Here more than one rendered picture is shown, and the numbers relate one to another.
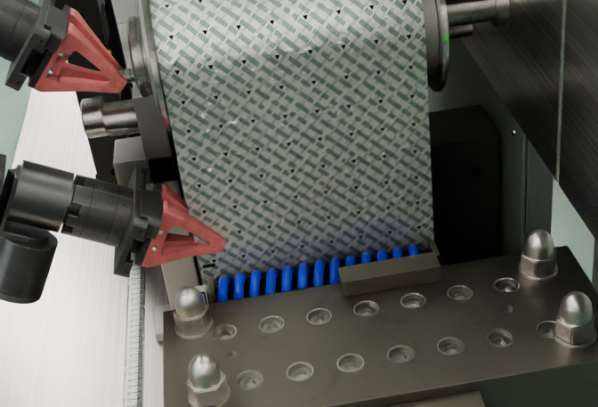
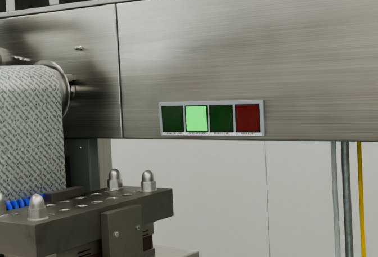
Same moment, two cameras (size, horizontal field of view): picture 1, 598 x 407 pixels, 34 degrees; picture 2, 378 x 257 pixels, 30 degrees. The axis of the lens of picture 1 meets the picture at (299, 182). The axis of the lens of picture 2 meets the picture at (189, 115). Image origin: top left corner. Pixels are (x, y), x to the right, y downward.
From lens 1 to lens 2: 105 cm
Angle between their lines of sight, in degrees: 57
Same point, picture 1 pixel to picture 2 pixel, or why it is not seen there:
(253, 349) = not seen: hidden behind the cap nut
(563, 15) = (118, 68)
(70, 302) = not seen: outside the picture
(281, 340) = not seen: hidden behind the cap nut
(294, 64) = (18, 95)
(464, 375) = (126, 199)
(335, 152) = (32, 141)
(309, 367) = (66, 210)
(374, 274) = (61, 191)
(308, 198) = (22, 165)
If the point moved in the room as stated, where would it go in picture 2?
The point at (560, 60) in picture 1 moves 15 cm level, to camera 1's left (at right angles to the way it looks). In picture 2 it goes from (118, 86) to (67, 89)
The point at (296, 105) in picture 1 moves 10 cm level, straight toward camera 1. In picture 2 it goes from (19, 116) to (52, 115)
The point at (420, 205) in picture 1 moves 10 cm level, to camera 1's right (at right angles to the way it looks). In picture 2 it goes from (61, 171) to (94, 165)
